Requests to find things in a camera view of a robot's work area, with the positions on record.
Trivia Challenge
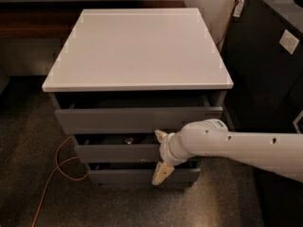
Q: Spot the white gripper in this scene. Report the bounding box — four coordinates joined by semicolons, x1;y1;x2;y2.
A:
151;130;189;185

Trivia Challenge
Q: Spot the red coke can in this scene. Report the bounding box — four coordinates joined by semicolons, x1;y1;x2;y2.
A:
124;137;140;145

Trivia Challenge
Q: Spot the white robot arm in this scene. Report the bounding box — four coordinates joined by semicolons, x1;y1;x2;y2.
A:
152;118;303;185

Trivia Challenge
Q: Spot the grey top drawer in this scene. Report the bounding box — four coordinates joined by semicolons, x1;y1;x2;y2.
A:
55;91;223;134

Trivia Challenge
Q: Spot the grey cabinet with white top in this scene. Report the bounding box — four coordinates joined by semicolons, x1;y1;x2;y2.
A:
42;7;235;187

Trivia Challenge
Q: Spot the black bin cabinet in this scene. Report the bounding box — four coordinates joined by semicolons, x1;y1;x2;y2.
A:
221;0;303;227

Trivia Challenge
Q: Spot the white square sticker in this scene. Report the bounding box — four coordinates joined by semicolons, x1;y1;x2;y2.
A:
279;29;299;55

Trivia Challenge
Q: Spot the white label tag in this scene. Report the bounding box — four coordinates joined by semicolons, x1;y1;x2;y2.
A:
233;0;244;18

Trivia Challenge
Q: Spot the dark wooden bench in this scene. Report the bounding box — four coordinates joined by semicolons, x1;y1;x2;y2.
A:
0;0;186;39

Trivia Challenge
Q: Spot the orange cable on floor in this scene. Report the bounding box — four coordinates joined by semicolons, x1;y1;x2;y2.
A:
30;135;89;227

